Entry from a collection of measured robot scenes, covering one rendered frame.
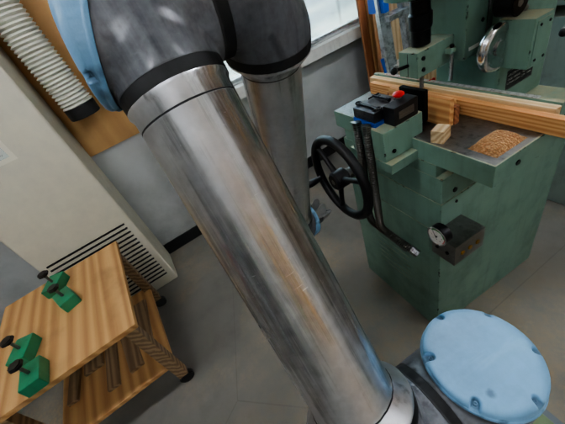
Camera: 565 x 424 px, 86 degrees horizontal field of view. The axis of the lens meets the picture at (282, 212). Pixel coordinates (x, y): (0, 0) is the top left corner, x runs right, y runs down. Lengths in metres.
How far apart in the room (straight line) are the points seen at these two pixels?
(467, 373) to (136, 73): 0.51
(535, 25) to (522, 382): 0.81
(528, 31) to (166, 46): 0.90
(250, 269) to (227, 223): 0.05
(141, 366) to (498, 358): 1.46
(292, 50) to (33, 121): 1.48
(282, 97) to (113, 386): 1.51
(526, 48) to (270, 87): 0.77
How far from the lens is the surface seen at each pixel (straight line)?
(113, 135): 2.04
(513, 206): 1.36
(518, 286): 1.72
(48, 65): 1.82
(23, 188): 1.85
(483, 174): 0.82
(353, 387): 0.40
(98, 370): 1.86
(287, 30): 0.39
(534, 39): 1.06
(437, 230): 0.93
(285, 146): 0.51
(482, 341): 0.53
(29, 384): 1.43
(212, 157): 0.29
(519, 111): 0.92
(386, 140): 0.85
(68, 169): 1.80
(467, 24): 1.06
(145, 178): 2.15
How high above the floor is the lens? 1.36
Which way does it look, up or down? 38 degrees down
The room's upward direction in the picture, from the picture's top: 22 degrees counter-clockwise
